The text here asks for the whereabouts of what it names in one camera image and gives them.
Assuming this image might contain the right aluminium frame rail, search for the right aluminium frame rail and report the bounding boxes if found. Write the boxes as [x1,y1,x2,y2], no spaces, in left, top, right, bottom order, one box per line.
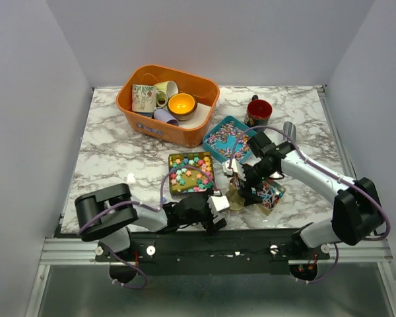
[338,240,393,263]

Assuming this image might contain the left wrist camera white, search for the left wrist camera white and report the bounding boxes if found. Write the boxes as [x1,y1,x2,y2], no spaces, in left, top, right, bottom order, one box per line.
[207,195,230,215]

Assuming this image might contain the pale green mug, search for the pale green mug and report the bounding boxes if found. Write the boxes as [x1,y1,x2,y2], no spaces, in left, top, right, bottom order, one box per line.
[155,81,179,108]

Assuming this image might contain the yellow inside dark cup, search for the yellow inside dark cup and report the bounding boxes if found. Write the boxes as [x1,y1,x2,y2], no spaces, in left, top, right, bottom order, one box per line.
[167,92,197,122]

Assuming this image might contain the metal scoop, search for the metal scoop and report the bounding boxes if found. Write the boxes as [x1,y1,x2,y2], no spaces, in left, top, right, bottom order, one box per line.
[283,122,297,142]

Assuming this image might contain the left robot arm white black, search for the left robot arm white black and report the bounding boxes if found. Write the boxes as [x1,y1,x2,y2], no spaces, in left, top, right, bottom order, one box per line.
[75,184,230,261]

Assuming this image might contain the gold round lid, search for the gold round lid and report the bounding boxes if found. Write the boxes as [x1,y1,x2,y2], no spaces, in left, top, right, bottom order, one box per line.
[226,188,245,212]

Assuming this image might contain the orange plastic bin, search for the orange plastic bin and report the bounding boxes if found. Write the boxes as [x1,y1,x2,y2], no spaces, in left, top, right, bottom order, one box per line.
[116,65,220,148]

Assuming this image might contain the illustrated white mug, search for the illustrated white mug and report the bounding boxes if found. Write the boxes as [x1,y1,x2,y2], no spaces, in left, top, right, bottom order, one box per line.
[132,85,156,113]

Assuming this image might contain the lavender cup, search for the lavender cup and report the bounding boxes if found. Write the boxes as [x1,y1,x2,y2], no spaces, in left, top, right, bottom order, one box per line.
[153,109,179,126]

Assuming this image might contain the gold tin star candies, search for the gold tin star candies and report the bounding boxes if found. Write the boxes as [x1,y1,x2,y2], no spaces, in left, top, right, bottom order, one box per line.
[168,151,215,197]

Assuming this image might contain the gold tin round lollipops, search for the gold tin round lollipops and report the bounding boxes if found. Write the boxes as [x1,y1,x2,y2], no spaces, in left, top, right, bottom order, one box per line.
[251,179,286,215]

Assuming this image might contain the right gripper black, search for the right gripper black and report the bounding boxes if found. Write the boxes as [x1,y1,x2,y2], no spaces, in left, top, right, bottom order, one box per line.
[236,160,276,206]

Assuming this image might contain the teal tin swirl lollipops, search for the teal tin swirl lollipops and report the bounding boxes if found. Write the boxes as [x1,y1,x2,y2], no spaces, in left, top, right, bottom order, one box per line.
[203,116,256,163]

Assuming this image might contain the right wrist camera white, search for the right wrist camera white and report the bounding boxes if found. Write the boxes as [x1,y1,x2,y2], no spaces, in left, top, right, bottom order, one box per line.
[222,159,247,182]

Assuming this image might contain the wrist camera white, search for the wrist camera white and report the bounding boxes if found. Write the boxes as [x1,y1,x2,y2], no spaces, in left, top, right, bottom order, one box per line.
[207,195,230,215]
[222,159,247,182]

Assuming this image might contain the black red skull mug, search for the black red skull mug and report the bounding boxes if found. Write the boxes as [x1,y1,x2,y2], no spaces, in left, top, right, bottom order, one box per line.
[244,95,273,131]

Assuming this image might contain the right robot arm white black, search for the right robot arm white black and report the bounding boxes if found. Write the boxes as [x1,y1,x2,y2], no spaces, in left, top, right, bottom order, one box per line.
[235,132,385,259]

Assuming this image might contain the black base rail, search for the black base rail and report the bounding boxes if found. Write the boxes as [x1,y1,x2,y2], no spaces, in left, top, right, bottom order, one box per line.
[54,227,337,277]

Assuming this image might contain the aluminium frame rail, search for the aluminium frame rail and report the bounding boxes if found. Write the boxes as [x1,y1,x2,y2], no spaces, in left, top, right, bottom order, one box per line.
[338,240,393,263]
[40,238,98,265]

